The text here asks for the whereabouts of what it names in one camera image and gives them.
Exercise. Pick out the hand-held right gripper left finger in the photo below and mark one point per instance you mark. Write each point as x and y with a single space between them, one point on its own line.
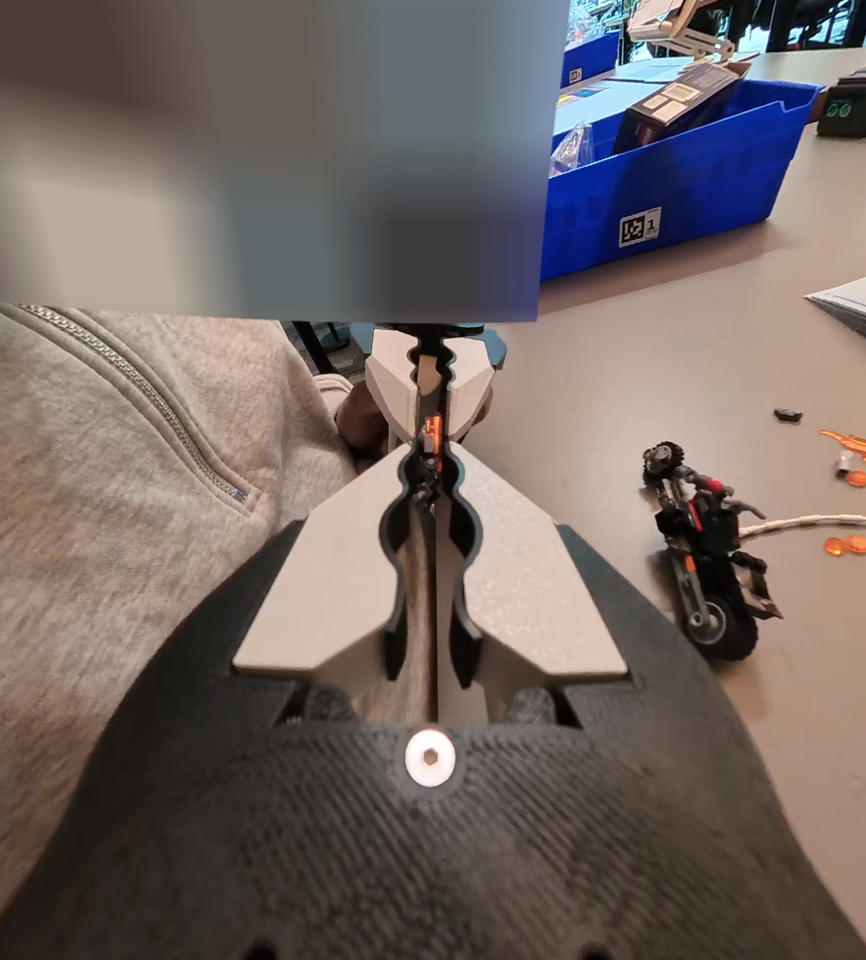
313 600

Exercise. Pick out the small dark lego piece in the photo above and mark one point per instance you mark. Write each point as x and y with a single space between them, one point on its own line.
787 415

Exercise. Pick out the person's left forearm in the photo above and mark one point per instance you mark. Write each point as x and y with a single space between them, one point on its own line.
331 390

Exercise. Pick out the black lego motorcycle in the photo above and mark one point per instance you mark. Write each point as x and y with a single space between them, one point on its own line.
710 540

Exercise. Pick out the light grey lego pin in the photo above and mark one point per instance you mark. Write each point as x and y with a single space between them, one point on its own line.
843 463

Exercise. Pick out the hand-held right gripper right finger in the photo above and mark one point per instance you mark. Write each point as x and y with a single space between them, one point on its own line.
545 600

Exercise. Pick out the tilted instruction board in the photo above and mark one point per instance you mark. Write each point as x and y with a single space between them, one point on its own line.
672 26

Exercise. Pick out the large blue plastic bin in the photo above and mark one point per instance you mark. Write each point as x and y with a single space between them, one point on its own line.
702 187

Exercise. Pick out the small blue plastic bin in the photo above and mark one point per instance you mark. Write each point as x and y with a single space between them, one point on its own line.
590 60

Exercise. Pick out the dark lego box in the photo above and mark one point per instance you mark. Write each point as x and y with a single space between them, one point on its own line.
680 105

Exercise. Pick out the clear plastic bag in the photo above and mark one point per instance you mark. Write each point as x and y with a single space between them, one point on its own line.
574 150

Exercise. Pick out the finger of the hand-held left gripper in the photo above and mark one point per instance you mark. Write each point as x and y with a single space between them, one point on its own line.
391 382
470 382

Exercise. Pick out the person's left hand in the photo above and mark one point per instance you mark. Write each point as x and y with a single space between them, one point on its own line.
361 424

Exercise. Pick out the orange skull lego piece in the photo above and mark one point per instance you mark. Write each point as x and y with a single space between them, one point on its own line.
431 431

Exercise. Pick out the black charger with green lights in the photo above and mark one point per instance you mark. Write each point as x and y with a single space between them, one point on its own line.
864 101

